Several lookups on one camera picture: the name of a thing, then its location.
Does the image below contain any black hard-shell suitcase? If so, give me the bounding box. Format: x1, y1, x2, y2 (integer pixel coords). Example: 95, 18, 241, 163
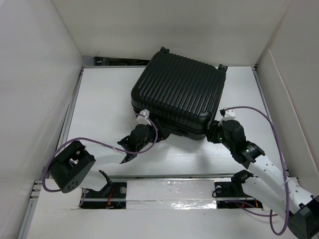
131, 47, 228, 140

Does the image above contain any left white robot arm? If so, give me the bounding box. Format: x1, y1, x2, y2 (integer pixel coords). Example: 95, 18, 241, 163
42, 119, 171, 198

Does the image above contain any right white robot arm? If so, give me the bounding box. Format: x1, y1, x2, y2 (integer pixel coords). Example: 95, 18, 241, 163
205, 119, 319, 239

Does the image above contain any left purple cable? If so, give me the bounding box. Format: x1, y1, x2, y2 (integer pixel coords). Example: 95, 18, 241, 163
41, 113, 159, 194

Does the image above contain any purple cable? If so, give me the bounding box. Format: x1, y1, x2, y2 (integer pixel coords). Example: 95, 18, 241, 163
224, 106, 291, 236
41, 113, 159, 194

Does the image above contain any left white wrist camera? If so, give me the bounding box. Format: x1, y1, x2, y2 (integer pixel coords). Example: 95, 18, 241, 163
136, 109, 151, 125

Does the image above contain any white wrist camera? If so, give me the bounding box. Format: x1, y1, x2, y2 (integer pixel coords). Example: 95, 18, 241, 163
220, 108, 236, 123
136, 109, 151, 125

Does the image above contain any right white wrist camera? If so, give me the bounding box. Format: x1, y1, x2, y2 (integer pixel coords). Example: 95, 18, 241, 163
220, 108, 236, 123

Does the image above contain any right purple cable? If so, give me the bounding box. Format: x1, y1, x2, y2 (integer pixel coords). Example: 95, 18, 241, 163
224, 106, 291, 236

